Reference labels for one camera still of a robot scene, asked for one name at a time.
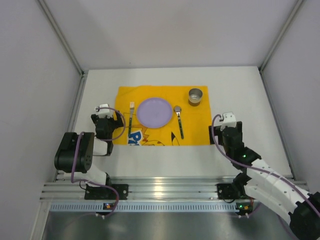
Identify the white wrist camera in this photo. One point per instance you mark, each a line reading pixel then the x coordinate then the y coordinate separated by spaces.
pixel 104 111
pixel 227 120

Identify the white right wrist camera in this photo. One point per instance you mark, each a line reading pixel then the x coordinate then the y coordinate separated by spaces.
pixel 227 120

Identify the spoon with green handle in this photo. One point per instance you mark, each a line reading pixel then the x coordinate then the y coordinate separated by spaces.
pixel 177 109

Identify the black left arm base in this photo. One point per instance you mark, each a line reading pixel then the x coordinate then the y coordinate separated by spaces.
pixel 94 192

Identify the metal cup with brown band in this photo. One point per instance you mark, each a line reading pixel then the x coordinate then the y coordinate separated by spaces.
pixel 195 96

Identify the fork with green handle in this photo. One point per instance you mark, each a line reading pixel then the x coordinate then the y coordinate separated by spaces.
pixel 131 113

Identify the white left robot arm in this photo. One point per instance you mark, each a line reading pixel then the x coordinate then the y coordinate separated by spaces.
pixel 75 153

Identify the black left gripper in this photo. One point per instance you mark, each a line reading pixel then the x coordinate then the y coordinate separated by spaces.
pixel 113 122

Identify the aluminium rail frame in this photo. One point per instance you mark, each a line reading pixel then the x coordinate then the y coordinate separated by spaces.
pixel 147 195

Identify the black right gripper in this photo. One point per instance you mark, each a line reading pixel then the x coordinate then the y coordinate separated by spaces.
pixel 212 134

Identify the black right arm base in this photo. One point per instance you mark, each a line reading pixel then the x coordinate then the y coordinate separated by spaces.
pixel 234 190

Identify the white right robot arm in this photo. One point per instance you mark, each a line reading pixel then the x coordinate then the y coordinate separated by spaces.
pixel 299 208

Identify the purple plastic plate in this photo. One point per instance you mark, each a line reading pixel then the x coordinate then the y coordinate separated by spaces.
pixel 154 112

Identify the yellow cartoon placemat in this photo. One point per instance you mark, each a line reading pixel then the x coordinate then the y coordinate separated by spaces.
pixel 195 119

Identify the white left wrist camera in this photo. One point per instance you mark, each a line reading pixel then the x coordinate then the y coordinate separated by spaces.
pixel 104 111

